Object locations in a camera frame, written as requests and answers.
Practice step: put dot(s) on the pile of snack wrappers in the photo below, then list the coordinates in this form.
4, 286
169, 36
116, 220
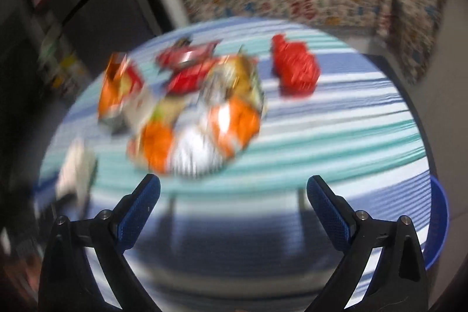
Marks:
204, 114

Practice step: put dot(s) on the white packet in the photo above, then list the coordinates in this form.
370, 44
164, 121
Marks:
75, 169

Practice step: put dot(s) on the white shelf rack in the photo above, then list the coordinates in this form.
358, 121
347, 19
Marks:
62, 63

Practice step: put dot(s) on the red plastic bag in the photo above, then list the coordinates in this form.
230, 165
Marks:
296, 67

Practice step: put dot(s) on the blue plastic basin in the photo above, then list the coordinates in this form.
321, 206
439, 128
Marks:
438, 224

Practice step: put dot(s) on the striped tablecloth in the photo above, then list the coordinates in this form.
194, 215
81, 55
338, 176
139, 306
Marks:
329, 136

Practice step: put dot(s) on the dark refrigerator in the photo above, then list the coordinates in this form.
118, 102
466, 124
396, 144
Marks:
95, 5

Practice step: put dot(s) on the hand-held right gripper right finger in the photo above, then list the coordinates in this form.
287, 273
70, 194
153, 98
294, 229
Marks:
329, 215

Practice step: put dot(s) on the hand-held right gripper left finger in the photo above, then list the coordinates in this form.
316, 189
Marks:
140, 211

